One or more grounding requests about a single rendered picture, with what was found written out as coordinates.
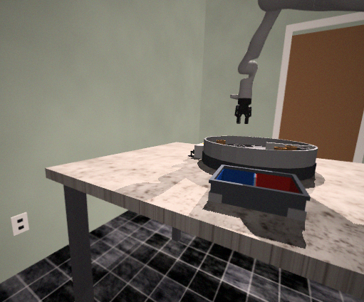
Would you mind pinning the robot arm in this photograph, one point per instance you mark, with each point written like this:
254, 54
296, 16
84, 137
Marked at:
273, 9

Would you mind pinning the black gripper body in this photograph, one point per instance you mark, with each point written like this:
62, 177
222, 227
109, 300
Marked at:
244, 103

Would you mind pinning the grey divided bin with blue and red compartments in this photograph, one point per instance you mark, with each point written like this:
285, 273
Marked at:
273, 192

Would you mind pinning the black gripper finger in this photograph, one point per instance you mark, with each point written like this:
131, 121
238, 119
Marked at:
247, 115
238, 114

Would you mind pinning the grey round turntable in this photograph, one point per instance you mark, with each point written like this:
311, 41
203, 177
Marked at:
302, 163

